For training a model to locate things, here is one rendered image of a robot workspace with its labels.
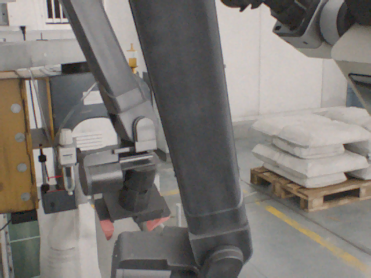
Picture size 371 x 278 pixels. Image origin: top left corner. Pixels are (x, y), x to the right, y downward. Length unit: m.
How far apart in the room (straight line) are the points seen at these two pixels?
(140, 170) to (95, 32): 0.23
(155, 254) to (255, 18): 5.58
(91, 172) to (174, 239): 0.27
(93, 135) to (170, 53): 3.68
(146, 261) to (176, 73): 0.23
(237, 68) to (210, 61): 5.57
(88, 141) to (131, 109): 3.26
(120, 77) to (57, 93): 0.39
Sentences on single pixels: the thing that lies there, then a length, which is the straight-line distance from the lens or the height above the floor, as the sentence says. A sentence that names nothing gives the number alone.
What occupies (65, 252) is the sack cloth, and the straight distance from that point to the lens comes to 1.51.
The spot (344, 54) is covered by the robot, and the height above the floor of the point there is 1.39.
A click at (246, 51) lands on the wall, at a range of 5.94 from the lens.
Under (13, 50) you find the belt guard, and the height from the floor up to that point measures 1.40.
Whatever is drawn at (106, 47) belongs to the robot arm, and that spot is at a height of 1.41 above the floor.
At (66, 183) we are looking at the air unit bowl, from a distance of 1.10.
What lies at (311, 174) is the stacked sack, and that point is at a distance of 3.67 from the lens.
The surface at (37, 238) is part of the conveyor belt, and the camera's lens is 2.59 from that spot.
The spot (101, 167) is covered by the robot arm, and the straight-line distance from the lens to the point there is 0.74.
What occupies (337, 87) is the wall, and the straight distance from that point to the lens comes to 6.85.
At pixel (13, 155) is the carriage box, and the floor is 1.16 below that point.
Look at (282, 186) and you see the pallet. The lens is 3.97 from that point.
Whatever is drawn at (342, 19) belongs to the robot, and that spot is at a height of 1.45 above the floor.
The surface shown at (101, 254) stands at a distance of 1.14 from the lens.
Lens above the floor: 1.44
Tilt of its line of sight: 14 degrees down
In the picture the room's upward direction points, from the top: 2 degrees counter-clockwise
